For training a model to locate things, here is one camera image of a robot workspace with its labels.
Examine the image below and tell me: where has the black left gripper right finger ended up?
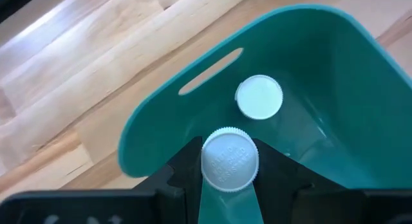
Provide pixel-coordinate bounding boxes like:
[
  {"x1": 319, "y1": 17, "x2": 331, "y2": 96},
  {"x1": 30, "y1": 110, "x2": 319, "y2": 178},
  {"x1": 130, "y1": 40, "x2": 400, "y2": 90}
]
[{"x1": 253, "y1": 138, "x2": 310, "y2": 224}]

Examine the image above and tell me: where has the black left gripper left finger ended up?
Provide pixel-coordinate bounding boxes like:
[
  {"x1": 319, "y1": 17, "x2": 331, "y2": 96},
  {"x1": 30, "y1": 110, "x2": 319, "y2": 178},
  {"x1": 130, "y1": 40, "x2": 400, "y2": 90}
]
[{"x1": 135, "y1": 136, "x2": 205, "y2": 224}]

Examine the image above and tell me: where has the white-capped medicine bottle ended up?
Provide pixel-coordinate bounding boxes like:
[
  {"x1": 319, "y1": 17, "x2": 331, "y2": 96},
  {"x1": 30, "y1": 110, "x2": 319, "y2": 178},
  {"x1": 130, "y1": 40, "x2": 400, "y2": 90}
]
[{"x1": 200, "y1": 126, "x2": 260, "y2": 194}]

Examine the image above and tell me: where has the white round cap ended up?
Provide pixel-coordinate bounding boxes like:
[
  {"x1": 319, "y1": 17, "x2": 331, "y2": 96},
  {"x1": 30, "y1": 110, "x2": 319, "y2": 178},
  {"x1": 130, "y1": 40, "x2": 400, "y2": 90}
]
[{"x1": 234, "y1": 74, "x2": 285, "y2": 121}]

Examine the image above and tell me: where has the green plastic bin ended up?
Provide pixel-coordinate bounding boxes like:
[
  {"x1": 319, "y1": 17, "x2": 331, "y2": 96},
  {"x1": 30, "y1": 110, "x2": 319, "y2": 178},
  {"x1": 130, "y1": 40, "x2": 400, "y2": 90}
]
[{"x1": 117, "y1": 4, "x2": 412, "y2": 224}]

